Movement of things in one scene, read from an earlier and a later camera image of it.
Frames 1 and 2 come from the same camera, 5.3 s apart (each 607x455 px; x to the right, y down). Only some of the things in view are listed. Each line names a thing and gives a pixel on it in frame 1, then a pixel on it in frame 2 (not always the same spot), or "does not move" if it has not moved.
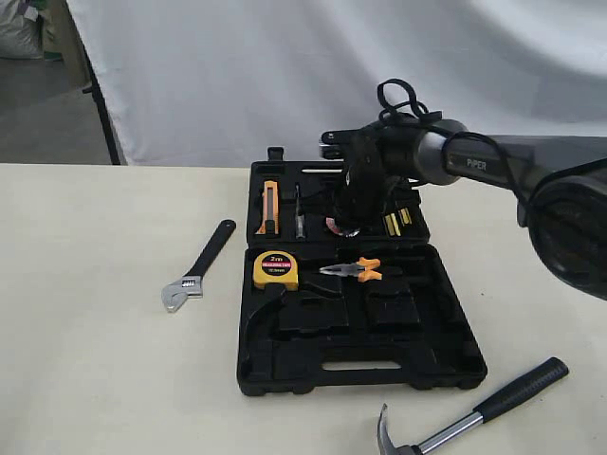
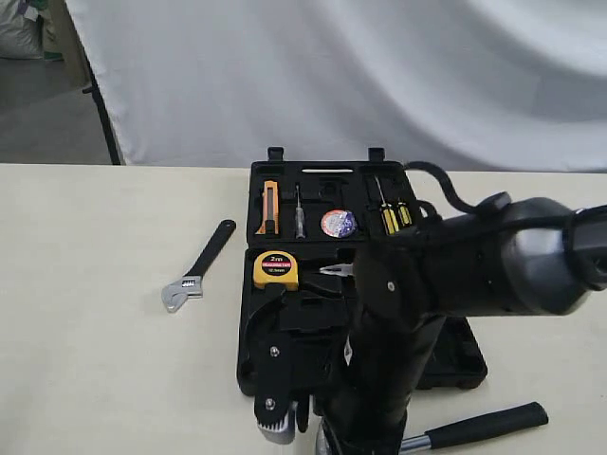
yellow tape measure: [275, 266] does not move
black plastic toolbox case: [322, 307] does not move
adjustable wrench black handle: [191, 284] does not move
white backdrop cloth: [216, 83] does not move
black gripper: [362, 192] to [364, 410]
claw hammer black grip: [503, 400] to [487, 426]
